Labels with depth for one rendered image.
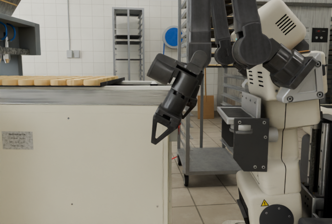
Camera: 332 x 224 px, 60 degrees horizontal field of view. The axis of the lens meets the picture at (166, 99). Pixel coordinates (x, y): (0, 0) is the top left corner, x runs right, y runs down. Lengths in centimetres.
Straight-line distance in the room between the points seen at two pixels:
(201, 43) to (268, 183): 48
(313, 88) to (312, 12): 436
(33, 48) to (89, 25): 377
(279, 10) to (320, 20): 429
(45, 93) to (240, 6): 70
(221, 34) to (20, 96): 77
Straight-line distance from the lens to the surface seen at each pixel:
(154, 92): 97
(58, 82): 103
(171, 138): 104
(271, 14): 90
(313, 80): 79
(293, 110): 95
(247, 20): 74
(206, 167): 241
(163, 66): 72
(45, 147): 110
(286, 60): 75
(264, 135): 89
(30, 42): 162
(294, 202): 101
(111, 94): 100
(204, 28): 72
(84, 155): 106
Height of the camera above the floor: 97
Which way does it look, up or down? 7 degrees down
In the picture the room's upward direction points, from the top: straight up
